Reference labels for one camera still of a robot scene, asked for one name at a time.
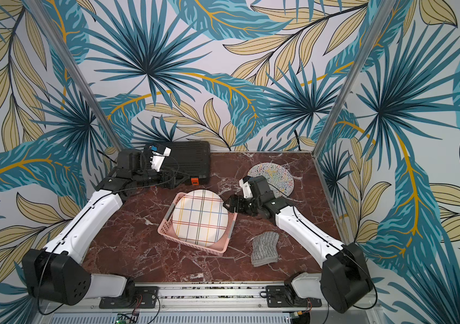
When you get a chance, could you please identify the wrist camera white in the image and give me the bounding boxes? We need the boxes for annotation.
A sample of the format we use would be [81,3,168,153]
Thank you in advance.
[239,176,258,199]
[144,144,171,171]

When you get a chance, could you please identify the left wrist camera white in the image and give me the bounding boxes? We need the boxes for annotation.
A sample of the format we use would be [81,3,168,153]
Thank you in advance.
[144,144,171,171]

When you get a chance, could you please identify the left aluminium frame post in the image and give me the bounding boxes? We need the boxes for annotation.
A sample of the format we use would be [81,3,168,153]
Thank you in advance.
[26,0,124,152]

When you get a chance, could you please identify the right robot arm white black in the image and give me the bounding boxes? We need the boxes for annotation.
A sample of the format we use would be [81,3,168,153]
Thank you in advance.
[224,176,377,313]

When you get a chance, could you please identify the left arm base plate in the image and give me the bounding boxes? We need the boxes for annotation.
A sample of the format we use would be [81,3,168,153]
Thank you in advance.
[99,286,159,309]

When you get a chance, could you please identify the right aluminium frame post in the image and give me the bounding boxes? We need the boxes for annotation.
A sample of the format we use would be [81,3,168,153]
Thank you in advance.
[312,1,395,161]

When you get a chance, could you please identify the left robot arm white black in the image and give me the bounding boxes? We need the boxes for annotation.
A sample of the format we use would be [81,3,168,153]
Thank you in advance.
[22,144,179,306]

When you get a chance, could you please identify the white plaid striped plate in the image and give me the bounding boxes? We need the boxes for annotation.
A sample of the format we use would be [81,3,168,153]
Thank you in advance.
[172,190,229,247]

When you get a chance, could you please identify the grey microfibre cloth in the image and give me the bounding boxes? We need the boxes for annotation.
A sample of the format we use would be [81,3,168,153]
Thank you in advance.
[251,232,279,267]

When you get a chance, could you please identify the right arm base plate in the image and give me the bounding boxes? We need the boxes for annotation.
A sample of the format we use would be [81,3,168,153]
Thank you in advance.
[259,285,323,309]

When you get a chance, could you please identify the colourful squiggle pattern plate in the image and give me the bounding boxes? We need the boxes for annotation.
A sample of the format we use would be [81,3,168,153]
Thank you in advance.
[248,163,294,198]

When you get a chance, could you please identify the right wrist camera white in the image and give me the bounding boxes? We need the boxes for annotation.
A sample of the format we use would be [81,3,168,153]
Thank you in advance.
[239,176,258,199]

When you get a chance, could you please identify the aluminium frame post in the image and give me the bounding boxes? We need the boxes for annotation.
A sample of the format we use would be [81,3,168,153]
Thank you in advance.
[26,0,124,152]
[312,1,395,161]

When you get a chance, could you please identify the black plastic tool case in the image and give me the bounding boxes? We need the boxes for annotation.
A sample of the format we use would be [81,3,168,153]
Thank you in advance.
[152,140,211,189]

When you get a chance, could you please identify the pink plastic basket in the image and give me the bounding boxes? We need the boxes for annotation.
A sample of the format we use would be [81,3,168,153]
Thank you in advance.
[158,189,238,256]

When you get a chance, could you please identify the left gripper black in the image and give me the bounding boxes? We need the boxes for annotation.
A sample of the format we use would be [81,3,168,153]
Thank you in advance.
[132,164,189,189]

